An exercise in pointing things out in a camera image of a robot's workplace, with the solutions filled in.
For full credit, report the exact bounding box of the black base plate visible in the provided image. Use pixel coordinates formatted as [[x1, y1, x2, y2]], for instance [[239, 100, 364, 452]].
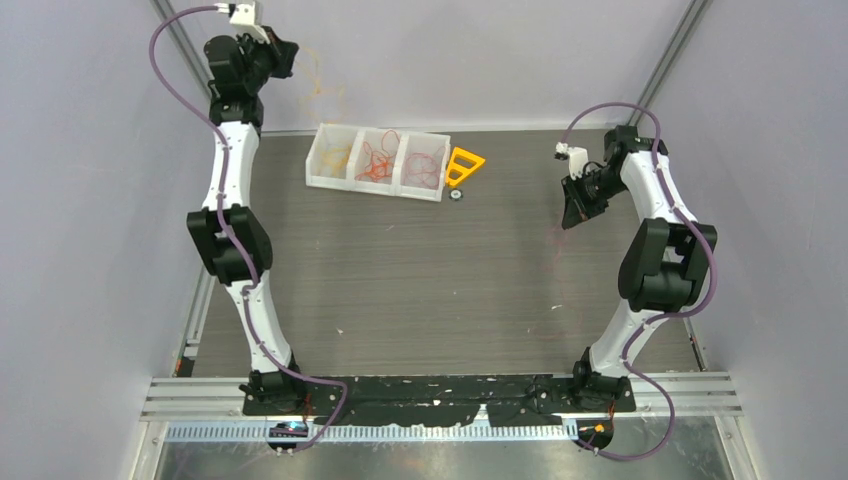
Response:
[[239, 372, 636, 427]]

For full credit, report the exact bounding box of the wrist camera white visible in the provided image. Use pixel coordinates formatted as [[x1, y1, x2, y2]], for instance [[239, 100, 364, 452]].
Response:
[[228, 1, 269, 43], [554, 142, 589, 180]]

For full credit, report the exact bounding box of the white three-compartment bin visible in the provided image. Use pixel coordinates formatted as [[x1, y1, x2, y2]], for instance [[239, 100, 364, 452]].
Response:
[[305, 123, 451, 202]]

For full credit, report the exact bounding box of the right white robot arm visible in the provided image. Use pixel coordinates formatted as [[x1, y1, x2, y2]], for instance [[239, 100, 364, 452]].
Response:
[[555, 126, 718, 411]]

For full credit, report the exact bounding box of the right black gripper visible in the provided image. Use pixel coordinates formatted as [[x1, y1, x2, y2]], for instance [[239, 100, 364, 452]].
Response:
[[561, 169, 628, 230]]

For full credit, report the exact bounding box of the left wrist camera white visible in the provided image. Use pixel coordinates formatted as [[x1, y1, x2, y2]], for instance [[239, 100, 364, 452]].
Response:
[[228, 1, 269, 43]]

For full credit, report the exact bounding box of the yellow triangular plastic frame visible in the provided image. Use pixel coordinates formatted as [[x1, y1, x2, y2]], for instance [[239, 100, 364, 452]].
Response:
[[445, 147, 486, 188]]

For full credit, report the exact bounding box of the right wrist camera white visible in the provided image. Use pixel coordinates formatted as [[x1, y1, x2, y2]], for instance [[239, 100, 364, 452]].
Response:
[[554, 142, 589, 180]]

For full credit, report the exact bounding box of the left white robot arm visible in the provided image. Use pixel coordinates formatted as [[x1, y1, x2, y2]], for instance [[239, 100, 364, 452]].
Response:
[[187, 26, 307, 415]]

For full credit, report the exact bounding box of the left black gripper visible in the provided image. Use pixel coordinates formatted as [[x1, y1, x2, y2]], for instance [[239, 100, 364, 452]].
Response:
[[236, 28, 298, 95]]

